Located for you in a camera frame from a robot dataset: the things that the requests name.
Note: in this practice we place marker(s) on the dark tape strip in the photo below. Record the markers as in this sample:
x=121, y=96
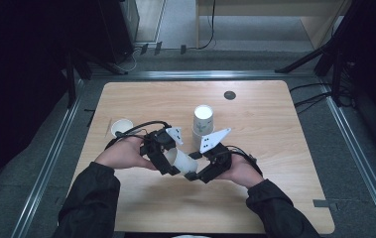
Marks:
x=144, y=49
x=183, y=49

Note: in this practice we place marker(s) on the black round table grommet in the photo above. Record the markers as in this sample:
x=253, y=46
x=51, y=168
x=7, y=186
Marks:
x=230, y=95

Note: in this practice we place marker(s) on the person's right hand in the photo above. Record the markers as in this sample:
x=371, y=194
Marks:
x=243, y=170

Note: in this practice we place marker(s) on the black computer tower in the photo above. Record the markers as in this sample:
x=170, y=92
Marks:
x=119, y=29

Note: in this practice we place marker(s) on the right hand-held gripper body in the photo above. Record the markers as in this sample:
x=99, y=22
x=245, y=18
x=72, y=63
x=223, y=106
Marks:
x=222, y=158

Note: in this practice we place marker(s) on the black metal stand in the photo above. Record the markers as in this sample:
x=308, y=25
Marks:
x=71, y=86
x=337, y=76

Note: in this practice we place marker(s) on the grey tape piece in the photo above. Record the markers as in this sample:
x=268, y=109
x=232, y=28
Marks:
x=322, y=203

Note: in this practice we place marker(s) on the light wooden cabinet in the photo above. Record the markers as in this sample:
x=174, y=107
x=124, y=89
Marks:
x=321, y=23

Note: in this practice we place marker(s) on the stack of white paper cups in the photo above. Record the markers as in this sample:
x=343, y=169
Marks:
x=203, y=120

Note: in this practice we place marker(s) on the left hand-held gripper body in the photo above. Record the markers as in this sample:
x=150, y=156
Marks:
x=157, y=142

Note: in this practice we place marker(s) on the metal floor rail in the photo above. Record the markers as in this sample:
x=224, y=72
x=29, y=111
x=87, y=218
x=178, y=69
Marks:
x=192, y=75
x=350, y=139
x=48, y=168

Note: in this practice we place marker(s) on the person's left hand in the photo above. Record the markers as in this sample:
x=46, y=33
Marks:
x=126, y=153

